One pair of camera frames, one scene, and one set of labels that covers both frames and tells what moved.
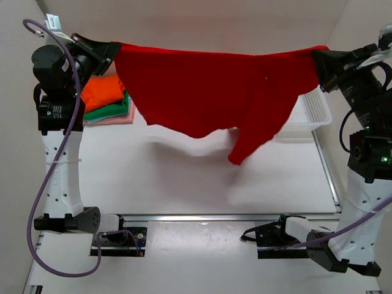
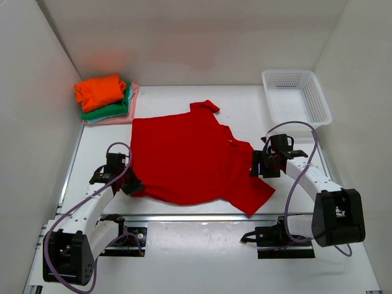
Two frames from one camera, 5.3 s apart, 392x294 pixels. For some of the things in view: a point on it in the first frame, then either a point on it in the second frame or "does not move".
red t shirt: [190, 89] → [192, 158]
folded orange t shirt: [101, 89] does not move
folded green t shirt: [119, 108] does not move
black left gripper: [106, 49] → [136, 184]
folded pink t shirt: [124, 119] does not move
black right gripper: [332, 65] → [258, 158]
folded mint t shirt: [129, 103] does not move
